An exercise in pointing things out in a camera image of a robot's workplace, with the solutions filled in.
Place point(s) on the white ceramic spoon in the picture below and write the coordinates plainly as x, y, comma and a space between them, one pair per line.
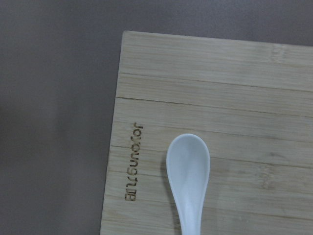
188, 169

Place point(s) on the bamboo cutting board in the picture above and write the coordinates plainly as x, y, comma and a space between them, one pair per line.
252, 104

